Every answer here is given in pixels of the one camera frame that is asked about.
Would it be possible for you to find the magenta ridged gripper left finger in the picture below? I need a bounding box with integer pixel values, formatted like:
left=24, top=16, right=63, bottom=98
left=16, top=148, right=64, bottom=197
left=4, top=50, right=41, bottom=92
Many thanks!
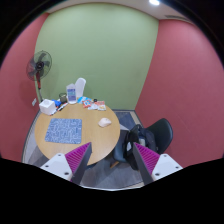
left=41, top=143, right=92, bottom=185

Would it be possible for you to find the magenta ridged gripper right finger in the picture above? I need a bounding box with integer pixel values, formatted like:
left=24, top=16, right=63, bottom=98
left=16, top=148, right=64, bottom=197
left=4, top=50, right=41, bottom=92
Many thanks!
left=133, top=143, right=182, bottom=185

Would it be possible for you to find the blue patterned mouse pad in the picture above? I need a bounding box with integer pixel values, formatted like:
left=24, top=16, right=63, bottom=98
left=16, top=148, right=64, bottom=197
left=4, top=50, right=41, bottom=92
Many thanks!
left=45, top=118, right=82, bottom=144

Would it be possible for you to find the white computer mouse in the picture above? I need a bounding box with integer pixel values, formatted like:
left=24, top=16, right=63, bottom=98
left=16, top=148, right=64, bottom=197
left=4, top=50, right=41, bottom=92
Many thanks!
left=98, top=118, right=111, bottom=128

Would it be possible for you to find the black backpack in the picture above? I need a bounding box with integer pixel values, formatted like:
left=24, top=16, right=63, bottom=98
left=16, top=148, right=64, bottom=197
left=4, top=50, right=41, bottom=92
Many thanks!
left=123, top=124, right=157, bottom=170

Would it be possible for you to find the black office chair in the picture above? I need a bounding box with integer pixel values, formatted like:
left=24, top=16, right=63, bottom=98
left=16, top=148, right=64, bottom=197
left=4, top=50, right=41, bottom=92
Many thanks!
left=148, top=118, right=173, bottom=154

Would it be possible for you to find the round wooden table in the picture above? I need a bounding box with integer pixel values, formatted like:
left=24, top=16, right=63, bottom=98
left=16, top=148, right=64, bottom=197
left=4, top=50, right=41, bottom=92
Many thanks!
left=35, top=104, right=120, bottom=165

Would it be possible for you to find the white tissue box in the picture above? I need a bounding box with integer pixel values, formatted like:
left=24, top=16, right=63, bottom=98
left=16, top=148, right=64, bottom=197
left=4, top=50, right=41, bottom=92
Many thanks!
left=39, top=99, right=56, bottom=115

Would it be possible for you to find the red snack packet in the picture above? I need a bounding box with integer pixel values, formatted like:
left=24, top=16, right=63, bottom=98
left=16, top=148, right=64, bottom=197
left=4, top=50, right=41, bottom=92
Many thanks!
left=83, top=100, right=93, bottom=108

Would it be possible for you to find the orange snack packet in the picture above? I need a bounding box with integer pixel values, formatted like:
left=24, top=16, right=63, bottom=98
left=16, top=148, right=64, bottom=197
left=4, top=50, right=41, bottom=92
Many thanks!
left=96, top=101, right=106, bottom=111

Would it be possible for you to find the blue snack packet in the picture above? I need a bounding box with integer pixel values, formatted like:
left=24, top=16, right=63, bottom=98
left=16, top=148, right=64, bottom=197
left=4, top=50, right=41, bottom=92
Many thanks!
left=77, top=97, right=86, bottom=103

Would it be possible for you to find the white blue-labelled bag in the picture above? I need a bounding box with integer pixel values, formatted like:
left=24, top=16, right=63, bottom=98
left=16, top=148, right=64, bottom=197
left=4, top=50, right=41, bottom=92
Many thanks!
left=66, top=83, right=76, bottom=104

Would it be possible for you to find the white plastic jug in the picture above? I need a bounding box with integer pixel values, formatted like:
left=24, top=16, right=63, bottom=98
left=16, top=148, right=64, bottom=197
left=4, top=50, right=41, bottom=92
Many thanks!
left=75, top=78, right=86, bottom=98

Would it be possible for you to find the black standing fan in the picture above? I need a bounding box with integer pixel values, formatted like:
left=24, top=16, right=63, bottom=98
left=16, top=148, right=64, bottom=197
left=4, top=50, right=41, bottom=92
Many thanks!
left=26, top=50, right=52, bottom=91

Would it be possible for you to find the ceiling light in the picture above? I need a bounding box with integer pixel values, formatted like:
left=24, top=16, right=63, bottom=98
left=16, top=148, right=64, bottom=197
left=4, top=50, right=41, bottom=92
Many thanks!
left=149, top=0, right=160, bottom=6

